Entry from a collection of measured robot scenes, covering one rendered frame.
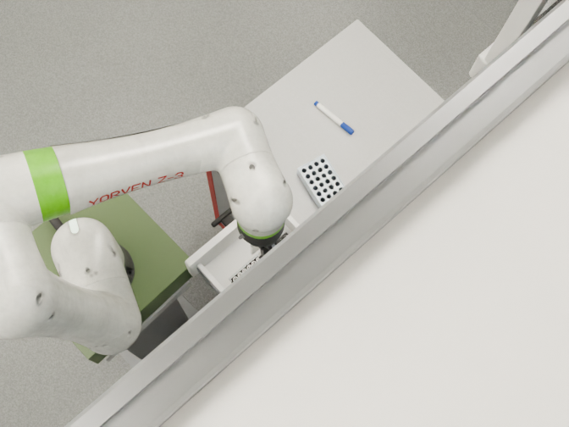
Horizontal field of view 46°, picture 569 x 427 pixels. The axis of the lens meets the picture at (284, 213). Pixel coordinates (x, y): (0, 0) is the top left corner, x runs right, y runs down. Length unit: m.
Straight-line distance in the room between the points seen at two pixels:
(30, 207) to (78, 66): 1.89
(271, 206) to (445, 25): 2.06
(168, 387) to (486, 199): 0.28
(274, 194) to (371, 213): 0.64
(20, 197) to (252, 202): 0.36
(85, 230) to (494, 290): 1.06
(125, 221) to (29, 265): 0.68
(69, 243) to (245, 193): 0.47
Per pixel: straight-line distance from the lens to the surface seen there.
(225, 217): 1.63
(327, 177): 1.80
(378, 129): 1.91
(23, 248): 1.07
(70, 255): 1.45
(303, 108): 1.92
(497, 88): 0.58
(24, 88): 2.97
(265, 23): 2.98
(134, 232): 1.70
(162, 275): 1.66
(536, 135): 0.59
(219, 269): 1.67
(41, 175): 1.10
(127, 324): 1.40
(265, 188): 1.13
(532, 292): 0.54
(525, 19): 1.73
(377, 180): 0.51
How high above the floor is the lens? 2.46
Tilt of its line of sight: 71 degrees down
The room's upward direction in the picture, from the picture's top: 6 degrees clockwise
